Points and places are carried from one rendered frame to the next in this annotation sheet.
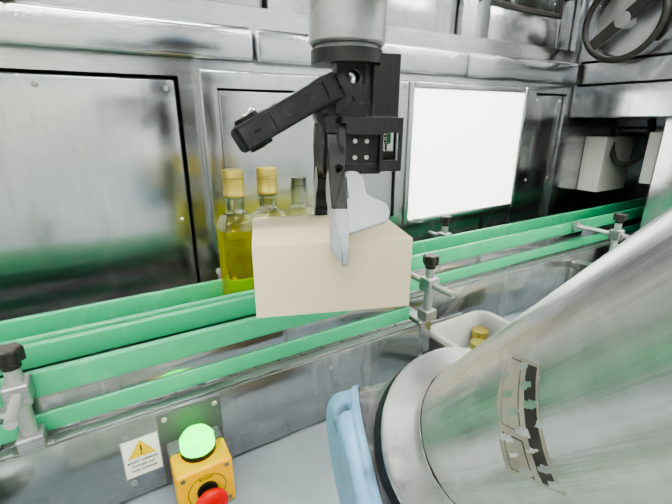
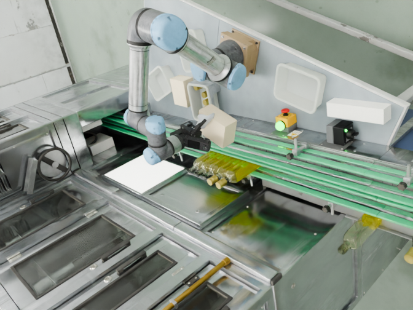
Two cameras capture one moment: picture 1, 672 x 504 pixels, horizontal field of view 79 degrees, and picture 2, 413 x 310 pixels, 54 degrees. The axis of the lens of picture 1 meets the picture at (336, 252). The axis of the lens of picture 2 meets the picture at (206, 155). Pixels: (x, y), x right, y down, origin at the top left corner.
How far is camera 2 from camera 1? 1.46 m
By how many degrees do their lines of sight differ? 29
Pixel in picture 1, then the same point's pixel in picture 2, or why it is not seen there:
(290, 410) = (261, 124)
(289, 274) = (224, 120)
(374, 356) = not seen: hidden behind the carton
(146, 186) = (246, 217)
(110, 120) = (236, 233)
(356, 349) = not seen: hidden behind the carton
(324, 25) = (177, 142)
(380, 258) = (207, 111)
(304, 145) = (192, 198)
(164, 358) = (270, 146)
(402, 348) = not seen: hidden behind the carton
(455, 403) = (215, 67)
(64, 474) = (308, 138)
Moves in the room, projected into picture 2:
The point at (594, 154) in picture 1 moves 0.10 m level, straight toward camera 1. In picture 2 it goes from (98, 147) to (102, 144)
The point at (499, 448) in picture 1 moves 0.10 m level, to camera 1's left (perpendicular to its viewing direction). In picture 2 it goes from (214, 61) to (232, 75)
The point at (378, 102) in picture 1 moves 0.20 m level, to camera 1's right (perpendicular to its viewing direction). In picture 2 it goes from (180, 131) to (152, 104)
